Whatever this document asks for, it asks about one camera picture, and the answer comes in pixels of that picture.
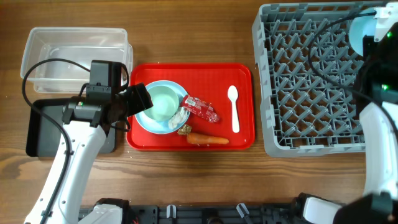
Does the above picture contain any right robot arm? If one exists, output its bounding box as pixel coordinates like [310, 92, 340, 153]
[301, 18, 397, 223]

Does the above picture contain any grey dishwasher rack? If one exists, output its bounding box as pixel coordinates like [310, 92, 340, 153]
[252, 1, 385, 157]

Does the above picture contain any clear plastic bin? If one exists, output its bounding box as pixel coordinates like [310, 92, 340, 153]
[20, 27, 133, 94]

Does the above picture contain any orange carrot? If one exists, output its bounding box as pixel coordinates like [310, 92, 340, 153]
[187, 133, 229, 144]

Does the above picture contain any black waste tray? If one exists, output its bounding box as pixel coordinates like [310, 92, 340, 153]
[25, 98, 118, 157]

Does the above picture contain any white plastic spoon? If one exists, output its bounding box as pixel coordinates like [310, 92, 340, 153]
[228, 85, 240, 133]

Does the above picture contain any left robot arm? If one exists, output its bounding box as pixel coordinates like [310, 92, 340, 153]
[25, 60, 152, 223]

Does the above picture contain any red snack wrapper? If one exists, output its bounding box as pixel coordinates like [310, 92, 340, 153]
[180, 95, 220, 123]

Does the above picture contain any light blue bowl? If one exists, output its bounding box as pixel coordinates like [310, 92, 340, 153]
[348, 16, 377, 56]

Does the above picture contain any light blue plate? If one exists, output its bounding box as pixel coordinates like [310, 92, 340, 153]
[135, 80, 190, 134]

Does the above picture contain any brown food scrap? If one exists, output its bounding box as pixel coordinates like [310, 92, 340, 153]
[177, 124, 192, 136]

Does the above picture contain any red serving tray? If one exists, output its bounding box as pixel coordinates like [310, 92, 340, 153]
[126, 63, 255, 151]

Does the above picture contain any white tissue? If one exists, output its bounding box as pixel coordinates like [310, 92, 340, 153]
[168, 107, 188, 129]

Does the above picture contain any pale green bowl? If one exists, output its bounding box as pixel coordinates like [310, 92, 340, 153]
[144, 86, 179, 121]

